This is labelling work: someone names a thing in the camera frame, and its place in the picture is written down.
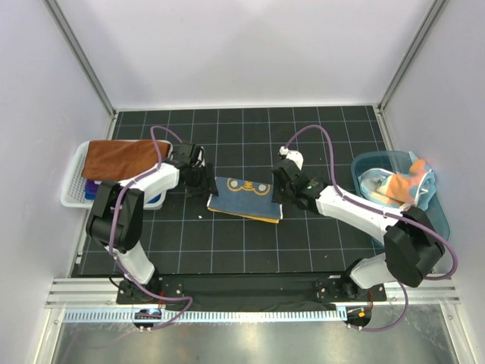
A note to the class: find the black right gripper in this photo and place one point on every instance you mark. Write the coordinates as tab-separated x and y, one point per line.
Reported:
276	196

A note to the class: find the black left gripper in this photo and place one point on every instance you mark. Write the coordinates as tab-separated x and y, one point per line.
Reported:
208	183

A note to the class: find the yellow and blue cat towel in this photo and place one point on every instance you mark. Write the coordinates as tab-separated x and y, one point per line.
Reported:
245	199

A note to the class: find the brown towel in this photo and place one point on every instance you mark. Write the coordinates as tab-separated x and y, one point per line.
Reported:
114	160

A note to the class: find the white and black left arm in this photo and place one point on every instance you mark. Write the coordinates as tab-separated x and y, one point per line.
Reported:
115	219

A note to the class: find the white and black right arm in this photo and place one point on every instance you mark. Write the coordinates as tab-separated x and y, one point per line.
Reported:
410	246

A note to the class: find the purple folded towel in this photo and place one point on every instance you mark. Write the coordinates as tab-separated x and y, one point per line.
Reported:
91	189

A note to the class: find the blue folded towel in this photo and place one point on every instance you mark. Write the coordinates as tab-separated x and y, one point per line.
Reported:
153	199

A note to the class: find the blue plastic basin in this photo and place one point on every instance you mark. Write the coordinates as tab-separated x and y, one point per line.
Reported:
435	220

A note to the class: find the multicolour striped towel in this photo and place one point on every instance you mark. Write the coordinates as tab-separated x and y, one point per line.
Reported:
396	179

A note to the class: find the white plastic basket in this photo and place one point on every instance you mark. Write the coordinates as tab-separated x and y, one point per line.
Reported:
73	194

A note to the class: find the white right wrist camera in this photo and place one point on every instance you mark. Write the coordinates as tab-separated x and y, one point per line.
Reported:
292	155

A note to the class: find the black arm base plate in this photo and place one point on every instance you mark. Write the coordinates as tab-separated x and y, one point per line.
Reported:
264	292

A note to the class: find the aluminium frame rail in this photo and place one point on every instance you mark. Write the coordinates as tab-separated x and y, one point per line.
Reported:
99	292

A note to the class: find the white slotted cable duct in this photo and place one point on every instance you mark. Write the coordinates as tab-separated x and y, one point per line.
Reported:
139	315

